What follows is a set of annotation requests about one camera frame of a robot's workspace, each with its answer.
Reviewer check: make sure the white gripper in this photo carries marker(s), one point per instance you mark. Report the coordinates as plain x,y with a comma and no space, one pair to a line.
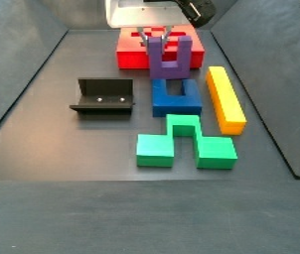
137,13

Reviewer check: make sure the purple U-shaped block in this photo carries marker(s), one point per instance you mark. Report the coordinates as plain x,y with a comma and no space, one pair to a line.
171,69

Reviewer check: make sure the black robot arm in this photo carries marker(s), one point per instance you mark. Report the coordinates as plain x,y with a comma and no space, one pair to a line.
197,10

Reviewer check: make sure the red board with slots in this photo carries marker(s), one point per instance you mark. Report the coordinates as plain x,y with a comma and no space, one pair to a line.
132,56

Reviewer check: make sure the blue U-shaped block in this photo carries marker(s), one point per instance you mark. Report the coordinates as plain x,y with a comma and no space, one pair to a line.
188,103

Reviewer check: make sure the yellow long bar block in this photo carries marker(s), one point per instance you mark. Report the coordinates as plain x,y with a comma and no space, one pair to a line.
230,113

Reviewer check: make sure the green zigzag block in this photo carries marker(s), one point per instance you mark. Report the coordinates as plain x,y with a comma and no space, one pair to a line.
213,152

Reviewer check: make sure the black angle bracket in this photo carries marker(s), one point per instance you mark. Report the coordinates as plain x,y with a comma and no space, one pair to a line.
105,95

